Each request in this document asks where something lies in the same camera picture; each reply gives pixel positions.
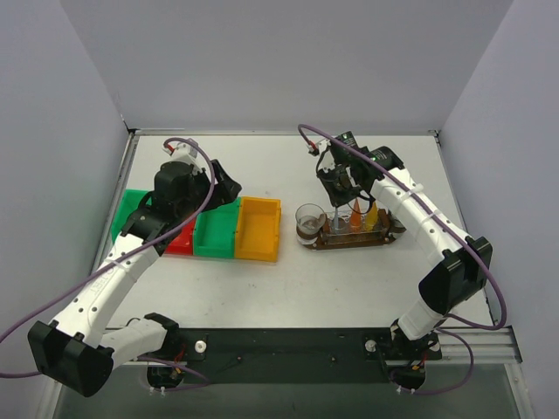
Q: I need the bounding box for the orange toothpaste box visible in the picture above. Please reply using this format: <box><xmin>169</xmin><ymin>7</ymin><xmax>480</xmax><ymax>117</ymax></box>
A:
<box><xmin>349</xmin><ymin>198</ymin><xmax>362</xmax><ymax>233</ymax></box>

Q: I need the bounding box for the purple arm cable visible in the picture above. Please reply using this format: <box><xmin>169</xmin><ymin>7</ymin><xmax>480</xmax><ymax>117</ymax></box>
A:
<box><xmin>0</xmin><ymin>137</ymin><xmax>217</xmax><ymax>379</ymax></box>
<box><xmin>297</xmin><ymin>124</ymin><xmax>508</xmax><ymax>331</ymax></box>

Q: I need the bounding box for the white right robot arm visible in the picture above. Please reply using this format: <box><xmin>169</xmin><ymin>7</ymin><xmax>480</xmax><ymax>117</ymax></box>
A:
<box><xmin>308</xmin><ymin>132</ymin><xmax>493</xmax><ymax>341</ymax></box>

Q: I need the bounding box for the yellow toothpaste tube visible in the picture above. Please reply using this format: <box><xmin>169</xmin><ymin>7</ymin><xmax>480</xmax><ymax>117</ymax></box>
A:
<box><xmin>364</xmin><ymin>201</ymin><xmax>378</xmax><ymax>231</ymax></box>

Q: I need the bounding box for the green bin with cups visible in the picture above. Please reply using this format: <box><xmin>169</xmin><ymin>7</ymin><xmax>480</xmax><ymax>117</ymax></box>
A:
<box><xmin>192</xmin><ymin>198</ymin><xmax>241</xmax><ymax>258</ymax></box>

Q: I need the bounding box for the red bin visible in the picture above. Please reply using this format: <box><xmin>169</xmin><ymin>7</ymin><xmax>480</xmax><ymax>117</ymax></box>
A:
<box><xmin>165</xmin><ymin>220</ymin><xmax>196</xmax><ymax>256</ymax></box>

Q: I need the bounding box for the yellow bin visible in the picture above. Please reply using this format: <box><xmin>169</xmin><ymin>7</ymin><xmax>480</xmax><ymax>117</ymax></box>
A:
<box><xmin>234</xmin><ymin>196</ymin><xmax>281</xmax><ymax>263</ymax></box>

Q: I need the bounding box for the green bin with toothbrushes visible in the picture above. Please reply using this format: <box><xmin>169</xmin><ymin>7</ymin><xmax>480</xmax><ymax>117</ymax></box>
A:
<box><xmin>110</xmin><ymin>189</ymin><xmax>148</xmax><ymax>243</ymax></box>

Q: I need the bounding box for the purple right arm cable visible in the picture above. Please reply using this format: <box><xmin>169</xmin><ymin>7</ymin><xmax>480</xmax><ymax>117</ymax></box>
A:
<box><xmin>297</xmin><ymin>124</ymin><xmax>508</xmax><ymax>331</ymax></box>

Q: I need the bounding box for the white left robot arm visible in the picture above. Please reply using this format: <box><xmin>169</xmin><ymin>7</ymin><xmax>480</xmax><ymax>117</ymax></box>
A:
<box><xmin>28</xmin><ymin>160</ymin><xmax>242</xmax><ymax>397</ymax></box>

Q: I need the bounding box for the dark wooden oval tray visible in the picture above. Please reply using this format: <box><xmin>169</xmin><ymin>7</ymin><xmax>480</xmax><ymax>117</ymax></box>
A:
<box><xmin>296</xmin><ymin>217</ymin><xmax>406</xmax><ymax>251</ymax></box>

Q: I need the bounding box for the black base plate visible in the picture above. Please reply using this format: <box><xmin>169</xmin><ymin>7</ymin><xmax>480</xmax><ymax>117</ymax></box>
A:
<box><xmin>147</xmin><ymin>327</ymin><xmax>442</xmax><ymax>388</ymax></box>

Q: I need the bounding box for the aluminium frame rail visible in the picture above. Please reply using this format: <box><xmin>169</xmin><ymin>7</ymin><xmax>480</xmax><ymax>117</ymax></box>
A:
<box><xmin>97</xmin><ymin>321</ymin><xmax>521</xmax><ymax>363</ymax></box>

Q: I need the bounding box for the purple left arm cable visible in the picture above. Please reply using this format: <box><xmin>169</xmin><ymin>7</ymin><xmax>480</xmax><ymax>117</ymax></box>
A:
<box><xmin>0</xmin><ymin>137</ymin><xmax>217</xmax><ymax>379</ymax></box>

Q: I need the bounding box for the clear glass cup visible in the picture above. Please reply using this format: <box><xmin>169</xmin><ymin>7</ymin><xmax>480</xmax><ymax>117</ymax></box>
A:
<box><xmin>295</xmin><ymin>203</ymin><xmax>327</xmax><ymax>245</ymax></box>
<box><xmin>388</xmin><ymin>211</ymin><xmax>406</xmax><ymax>233</ymax></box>

